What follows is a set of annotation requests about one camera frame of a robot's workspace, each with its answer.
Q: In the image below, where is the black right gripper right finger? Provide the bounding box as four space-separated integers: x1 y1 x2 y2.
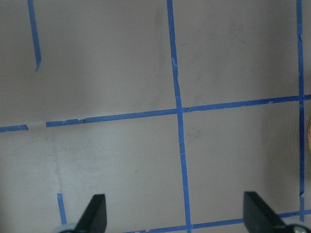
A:
243 191 287 233

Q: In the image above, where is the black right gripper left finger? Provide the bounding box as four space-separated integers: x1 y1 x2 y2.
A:
74 194 107 233

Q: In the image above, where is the woven wicker basket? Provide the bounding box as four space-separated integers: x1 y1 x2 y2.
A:
307 119 311 153

